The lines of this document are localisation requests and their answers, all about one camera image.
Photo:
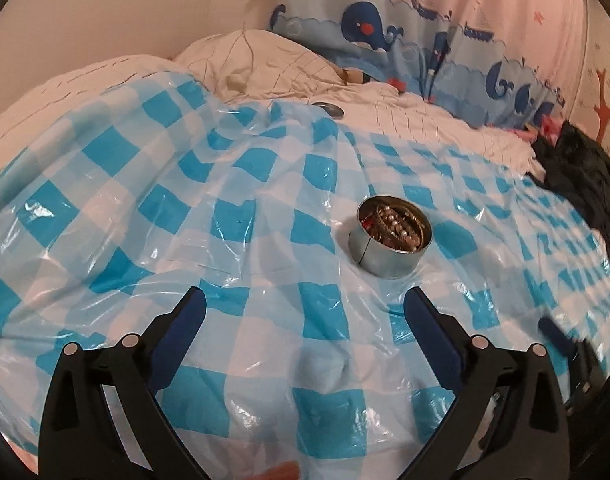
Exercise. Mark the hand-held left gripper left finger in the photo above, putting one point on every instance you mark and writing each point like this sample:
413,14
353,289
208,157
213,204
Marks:
182,325

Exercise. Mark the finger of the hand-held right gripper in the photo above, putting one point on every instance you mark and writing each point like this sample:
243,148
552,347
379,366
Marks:
557,335

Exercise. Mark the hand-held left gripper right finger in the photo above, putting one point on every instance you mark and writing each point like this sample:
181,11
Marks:
435,340

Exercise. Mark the round metal tin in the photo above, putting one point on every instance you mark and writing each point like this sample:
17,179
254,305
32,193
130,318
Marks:
380,260

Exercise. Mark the person's left hand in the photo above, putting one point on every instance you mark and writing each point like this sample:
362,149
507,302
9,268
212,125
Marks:
287,474

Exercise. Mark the blue white checkered plastic sheet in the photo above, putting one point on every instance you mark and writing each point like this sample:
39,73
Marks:
185,210

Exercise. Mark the dark clothes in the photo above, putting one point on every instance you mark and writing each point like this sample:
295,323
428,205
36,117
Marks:
585,170

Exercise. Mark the pink cloth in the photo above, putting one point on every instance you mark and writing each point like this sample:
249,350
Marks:
547,127

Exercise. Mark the white quilt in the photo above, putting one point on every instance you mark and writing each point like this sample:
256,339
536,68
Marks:
410,105

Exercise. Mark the round metal tin lid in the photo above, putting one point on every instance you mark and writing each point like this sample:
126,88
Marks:
329,109

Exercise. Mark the beige striped pillow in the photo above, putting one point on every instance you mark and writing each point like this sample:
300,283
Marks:
265,60

